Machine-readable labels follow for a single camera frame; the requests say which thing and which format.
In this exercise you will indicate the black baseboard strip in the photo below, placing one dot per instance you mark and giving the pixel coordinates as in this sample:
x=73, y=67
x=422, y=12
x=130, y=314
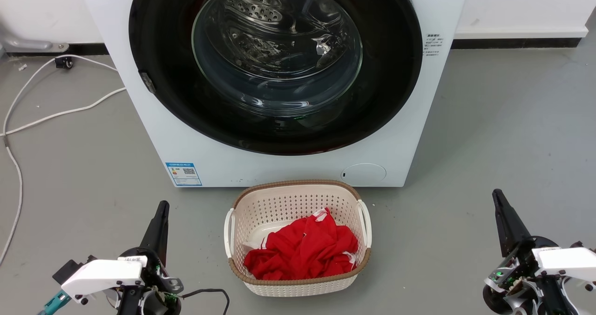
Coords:
x=88, y=50
x=512, y=43

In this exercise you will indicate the red garment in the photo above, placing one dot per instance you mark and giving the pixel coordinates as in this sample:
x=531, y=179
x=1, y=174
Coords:
x=307, y=250

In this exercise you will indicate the blue energy label sticker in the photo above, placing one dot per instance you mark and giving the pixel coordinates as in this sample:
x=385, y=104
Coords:
x=184, y=174

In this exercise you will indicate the cream perforated laundry basket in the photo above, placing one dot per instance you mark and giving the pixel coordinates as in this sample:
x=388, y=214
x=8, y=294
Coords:
x=288, y=198

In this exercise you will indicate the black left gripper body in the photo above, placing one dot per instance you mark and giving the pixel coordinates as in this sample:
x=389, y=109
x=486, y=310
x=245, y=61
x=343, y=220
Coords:
x=153, y=301

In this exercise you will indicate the round white filter cover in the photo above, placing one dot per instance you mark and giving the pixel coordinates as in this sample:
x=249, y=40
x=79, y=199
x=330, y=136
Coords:
x=364, y=173

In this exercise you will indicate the round black washer door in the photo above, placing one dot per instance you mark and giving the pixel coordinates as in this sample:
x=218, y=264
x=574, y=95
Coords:
x=163, y=50

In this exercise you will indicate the steel washer drum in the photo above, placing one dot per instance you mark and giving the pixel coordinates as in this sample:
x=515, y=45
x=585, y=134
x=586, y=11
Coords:
x=260, y=8

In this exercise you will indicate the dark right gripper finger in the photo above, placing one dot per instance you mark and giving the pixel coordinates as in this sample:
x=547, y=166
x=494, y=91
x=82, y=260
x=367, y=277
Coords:
x=510, y=231

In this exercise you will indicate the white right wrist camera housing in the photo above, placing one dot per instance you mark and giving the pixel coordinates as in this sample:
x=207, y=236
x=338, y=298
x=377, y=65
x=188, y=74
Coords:
x=568, y=261

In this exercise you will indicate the white front-load washing machine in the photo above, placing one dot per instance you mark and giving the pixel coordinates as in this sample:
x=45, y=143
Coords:
x=279, y=168

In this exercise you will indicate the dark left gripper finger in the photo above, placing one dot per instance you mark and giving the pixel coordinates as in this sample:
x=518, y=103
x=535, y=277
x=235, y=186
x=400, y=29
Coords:
x=157, y=233

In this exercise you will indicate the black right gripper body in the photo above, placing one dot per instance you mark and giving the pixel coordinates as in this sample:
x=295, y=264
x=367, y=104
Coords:
x=521, y=282

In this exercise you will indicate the small printed text sticker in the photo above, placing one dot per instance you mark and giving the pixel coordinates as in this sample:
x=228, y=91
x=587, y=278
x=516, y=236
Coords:
x=433, y=45

